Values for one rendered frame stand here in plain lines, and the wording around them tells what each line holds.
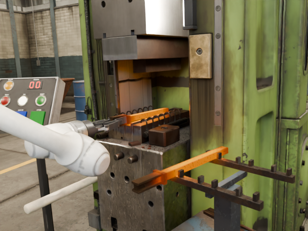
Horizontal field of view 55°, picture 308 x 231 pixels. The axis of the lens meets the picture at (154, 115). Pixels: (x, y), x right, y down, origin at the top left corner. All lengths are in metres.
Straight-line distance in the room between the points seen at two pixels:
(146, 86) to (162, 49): 0.39
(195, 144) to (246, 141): 0.22
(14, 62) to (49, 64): 1.09
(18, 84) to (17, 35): 9.34
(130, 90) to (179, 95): 0.29
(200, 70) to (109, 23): 0.43
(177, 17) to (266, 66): 0.48
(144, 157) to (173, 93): 0.61
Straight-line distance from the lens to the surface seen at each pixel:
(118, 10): 1.29
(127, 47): 1.25
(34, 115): 1.54
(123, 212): 1.39
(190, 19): 1.21
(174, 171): 0.91
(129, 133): 1.30
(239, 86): 1.17
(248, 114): 1.18
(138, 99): 1.64
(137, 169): 1.24
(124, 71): 1.55
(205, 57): 1.19
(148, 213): 1.29
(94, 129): 1.11
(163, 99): 1.75
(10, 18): 10.95
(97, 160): 0.86
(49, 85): 1.57
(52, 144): 0.83
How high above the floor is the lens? 1.27
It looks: 11 degrees down
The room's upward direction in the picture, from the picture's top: 2 degrees counter-clockwise
